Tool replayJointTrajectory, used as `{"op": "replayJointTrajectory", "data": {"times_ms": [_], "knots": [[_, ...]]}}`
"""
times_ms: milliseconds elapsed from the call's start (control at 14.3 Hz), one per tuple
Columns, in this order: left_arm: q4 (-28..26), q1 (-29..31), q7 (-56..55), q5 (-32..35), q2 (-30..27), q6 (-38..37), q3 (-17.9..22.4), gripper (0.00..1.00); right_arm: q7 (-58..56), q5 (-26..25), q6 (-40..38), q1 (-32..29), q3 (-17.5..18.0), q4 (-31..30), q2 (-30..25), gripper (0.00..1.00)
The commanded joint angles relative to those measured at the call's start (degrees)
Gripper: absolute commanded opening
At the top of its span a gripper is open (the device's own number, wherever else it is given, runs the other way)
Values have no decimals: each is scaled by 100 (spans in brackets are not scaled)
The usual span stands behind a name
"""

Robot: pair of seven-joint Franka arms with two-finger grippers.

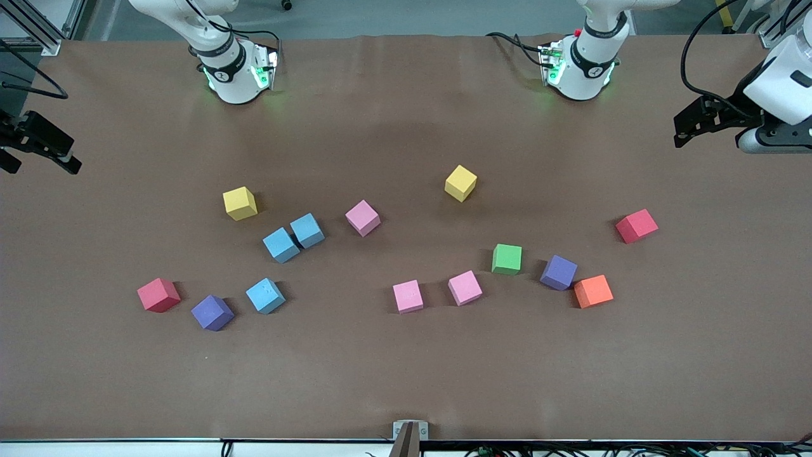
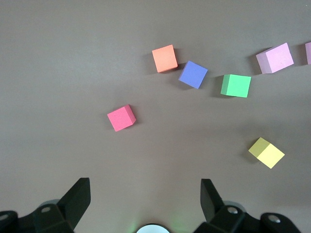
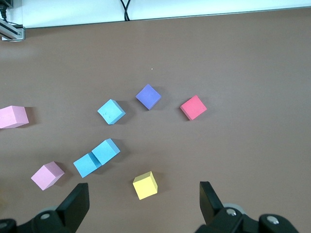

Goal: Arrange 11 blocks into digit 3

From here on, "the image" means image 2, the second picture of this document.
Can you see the red foam cube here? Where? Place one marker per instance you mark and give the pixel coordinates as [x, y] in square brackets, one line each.
[120, 119]

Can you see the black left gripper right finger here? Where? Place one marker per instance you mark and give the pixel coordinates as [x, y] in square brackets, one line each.
[216, 211]

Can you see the pink foam cube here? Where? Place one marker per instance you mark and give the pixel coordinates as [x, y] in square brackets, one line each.
[308, 53]
[277, 59]

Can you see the purple foam cube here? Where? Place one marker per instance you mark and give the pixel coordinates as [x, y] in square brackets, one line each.
[193, 74]

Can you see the yellow foam cube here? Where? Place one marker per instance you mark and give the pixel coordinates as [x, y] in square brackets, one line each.
[267, 154]

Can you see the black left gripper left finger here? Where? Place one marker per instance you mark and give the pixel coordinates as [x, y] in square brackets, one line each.
[70, 208]

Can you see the brown table mat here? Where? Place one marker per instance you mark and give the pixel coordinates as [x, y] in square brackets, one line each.
[73, 72]

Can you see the orange foam cube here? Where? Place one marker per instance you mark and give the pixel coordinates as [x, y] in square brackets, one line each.
[164, 58]

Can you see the green foam cube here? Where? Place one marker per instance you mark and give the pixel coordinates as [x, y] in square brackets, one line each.
[236, 86]

